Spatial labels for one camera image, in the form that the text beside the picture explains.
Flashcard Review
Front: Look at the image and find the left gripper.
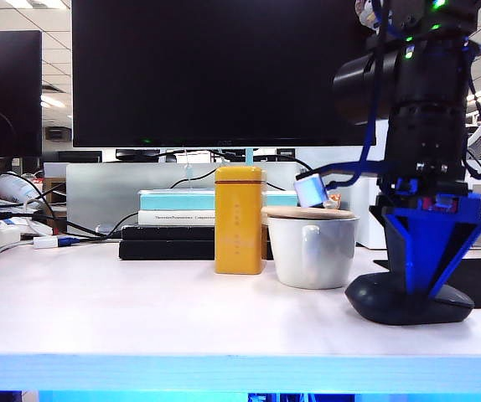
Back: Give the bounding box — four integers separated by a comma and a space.
369, 161, 481, 301

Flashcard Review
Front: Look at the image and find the black computer mouse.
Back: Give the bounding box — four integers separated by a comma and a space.
344, 271, 475, 327

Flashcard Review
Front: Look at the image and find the white desk organizer box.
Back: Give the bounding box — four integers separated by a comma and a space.
348, 178, 481, 251

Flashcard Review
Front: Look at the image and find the round wooden mug lid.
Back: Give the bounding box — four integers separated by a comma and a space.
260, 205, 357, 221

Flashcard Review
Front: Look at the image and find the white ceramic mug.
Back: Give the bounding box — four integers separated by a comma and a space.
266, 215, 359, 291

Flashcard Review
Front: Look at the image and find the yellow tin canister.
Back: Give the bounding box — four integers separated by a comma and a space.
214, 166, 266, 276

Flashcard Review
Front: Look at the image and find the white book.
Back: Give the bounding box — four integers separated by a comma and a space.
137, 210, 216, 227

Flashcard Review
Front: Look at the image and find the purple white plush toy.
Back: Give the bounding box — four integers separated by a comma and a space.
355, 0, 378, 30

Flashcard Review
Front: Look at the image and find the teal book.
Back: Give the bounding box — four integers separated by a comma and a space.
137, 190, 299, 213

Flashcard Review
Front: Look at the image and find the wide black box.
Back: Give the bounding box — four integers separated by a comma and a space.
117, 240, 275, 261

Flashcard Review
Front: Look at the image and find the thin black box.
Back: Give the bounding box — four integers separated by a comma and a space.
121, 225, 216, 242

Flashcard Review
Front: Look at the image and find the large black monitor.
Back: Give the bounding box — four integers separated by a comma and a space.
70, 0, 377, 149

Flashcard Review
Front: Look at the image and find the white adapter with blue plug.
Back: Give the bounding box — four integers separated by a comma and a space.
33, 236, 78, 250

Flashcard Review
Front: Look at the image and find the white plastic bottle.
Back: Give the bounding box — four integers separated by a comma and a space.
0, 173, 43, 204

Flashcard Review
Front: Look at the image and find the small black monitor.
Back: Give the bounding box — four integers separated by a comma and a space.
0, 31, 43, 160

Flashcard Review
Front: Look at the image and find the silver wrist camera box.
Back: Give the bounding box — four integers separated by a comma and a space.
293, 173, 330, 209

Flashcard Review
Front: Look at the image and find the black cable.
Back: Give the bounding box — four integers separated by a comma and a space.
168, 154, 321, 194
66, 211, 141, 240

